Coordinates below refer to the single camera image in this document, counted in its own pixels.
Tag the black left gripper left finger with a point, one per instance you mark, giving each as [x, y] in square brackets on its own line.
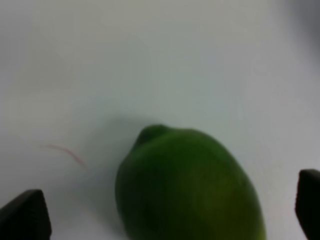
[26, 217]

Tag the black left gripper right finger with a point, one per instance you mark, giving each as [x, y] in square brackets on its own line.
[307, 203]

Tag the green lime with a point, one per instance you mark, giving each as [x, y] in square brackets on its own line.
[182, 184]

